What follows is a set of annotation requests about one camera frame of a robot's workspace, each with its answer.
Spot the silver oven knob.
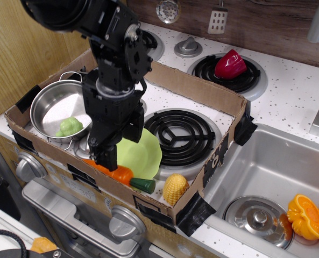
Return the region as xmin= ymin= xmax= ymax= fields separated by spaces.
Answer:
xmin=109 ymin=205 xmax=146 ymax=241
xmin=16 ymin=152 xmax=47 ymax=182

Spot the back right black burner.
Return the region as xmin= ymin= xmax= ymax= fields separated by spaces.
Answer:
xmin=188 ymin=50 xmax=268 ymax=101

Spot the steel sink basin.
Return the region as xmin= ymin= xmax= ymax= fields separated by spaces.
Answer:
xmin=202 ymin=125 xmax=319 ymax=257

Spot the red toy bell pepper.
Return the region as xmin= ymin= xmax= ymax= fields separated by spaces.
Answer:
xmin=214 ymin=49 xmax=247 ymax=80

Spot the right silver oven knob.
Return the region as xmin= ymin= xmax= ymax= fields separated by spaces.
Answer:
xmin=109 ymin=205 xmax=146 ymax=241

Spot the silver front stove knob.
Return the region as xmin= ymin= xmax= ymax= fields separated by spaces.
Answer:
xmin=73 ymin=133 xmax=91 ymax=159

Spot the light green plastic plate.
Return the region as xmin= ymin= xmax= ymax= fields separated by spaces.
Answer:
xmin=117 ymin=128 xmax=162 ymax=180

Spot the small orange object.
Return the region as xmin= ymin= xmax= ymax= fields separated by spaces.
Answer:
xmin=30 ymin=237 xmax=58 ymax=254

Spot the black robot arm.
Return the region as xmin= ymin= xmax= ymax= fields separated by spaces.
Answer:
xmin=22 ymin=1 xmax=152 ymax=171

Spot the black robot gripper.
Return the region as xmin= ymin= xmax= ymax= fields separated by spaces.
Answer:
xmin=82 ymin=72 xmax=145 ymax=171

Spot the orange toy pumpkin half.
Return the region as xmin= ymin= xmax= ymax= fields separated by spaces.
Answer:
xmin=287 ymin=194 xmax=319 ymax=241

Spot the hanging toy spatula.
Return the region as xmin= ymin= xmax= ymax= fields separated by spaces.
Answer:
xmin=208 ymin=1 xmax=228 ymax=34

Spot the silver stove knob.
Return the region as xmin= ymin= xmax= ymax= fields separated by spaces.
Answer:
xmin=73 ymin=133 xmax=91 ymax=159
xmin=174 ymin=37 xmax=203 ymax=58

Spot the silver back stove knob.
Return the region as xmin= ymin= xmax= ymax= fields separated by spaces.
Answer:
xmin=174 ymin=37 xmax=203 ymax=58

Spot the orange toy carrot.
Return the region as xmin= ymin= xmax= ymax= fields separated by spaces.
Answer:
xmin=83 ymin=159 xmax=156 ymax=194

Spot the green toy vegetable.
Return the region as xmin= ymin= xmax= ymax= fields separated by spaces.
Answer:
xmin=55 ymin=117 xmax=83 ymax=137

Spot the steel pot lid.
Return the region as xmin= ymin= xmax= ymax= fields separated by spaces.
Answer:
xmin=223 ymin=196 xmax=294 ymax=249

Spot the front right black burner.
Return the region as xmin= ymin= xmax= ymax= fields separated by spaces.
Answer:
xmin=144 ymin=109 xmax=222 ymax=181

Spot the silver oven door handle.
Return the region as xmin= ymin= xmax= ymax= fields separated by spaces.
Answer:
xmin=22 ymin=181 xmax=140 ymax=257

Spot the hanging toy skimmer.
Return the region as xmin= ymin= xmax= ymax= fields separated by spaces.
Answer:
xmin=155 ymin=0 xmax=181 ymax=24

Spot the black braided cable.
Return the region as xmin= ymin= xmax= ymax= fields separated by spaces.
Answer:
xmin=0 ymin=229 xmax=30 ymax=258

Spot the cardboard fence box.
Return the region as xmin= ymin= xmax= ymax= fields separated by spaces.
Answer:
xmin=4 ymin=62 xmax=254 ymax=236

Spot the left silver oven knob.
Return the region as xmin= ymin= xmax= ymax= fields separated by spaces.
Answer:
xmin=16 ymin=152 xmax=47 ymax=182

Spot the small steel pot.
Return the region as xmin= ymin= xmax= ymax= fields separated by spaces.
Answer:
xmin=30 ymin=71 xmax=92 ymax=145

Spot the yellow toy corn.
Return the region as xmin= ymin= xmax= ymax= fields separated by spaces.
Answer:
xmin=162 ymin=174 xmax=189 ymax=206

